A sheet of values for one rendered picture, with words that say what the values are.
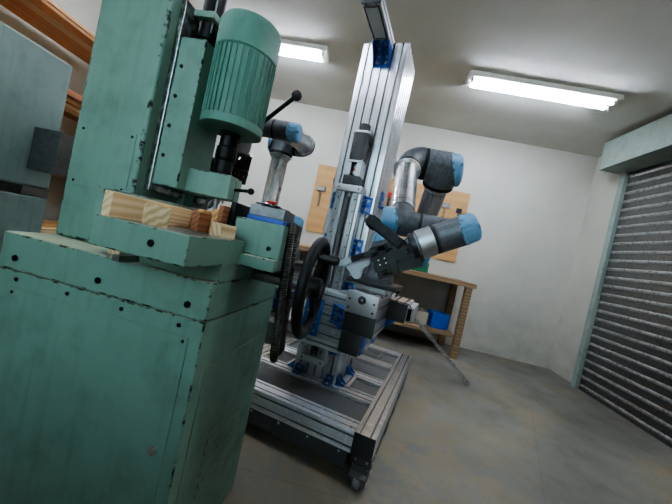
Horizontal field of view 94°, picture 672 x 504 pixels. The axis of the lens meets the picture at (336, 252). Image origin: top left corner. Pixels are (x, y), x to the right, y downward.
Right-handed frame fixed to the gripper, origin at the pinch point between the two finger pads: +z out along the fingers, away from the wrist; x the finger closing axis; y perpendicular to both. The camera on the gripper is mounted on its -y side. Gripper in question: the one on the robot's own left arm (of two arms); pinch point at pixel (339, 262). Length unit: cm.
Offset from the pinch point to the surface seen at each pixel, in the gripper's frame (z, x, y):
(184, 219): 32.6, -9.2, -22.4
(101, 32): 42, -5, -81
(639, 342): -195, 232, 148
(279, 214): 10.1, -4.4, -16.4
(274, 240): 13.0, -5.7, -10.3
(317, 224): 62, 327, -59
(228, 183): 23.3, 1.7, -31.1
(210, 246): 21.2, -21.4, -11.3
